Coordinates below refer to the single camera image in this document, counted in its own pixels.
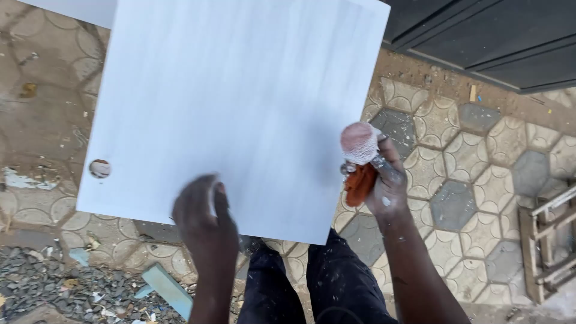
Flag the light blue wood offcut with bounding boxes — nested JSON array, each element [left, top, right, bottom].
[[134, 263, 194, 321]]

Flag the person's right hand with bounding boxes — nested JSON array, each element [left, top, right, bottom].
[[340, 133, 409, 216]]

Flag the person's dark trousers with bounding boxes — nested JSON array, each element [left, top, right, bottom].
[[236, 229, 399, 324]]

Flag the white painted board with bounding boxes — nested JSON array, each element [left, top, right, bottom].
[[76, 0, 391, 246]]

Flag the person's left hand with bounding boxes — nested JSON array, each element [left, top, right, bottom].
[[172, 174, 240, 266]]

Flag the heap of grey gravel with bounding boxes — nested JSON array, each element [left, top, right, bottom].
[[0, 245, 244, 324]]

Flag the dark metal door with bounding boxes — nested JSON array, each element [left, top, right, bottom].
[[382, 0, 576, 94]]

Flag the wooden frame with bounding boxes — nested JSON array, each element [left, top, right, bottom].
[[517, 182, 576, 304]]

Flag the white and orange rag pad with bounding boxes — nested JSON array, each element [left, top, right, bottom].
[[340, 121, 382, 208]]

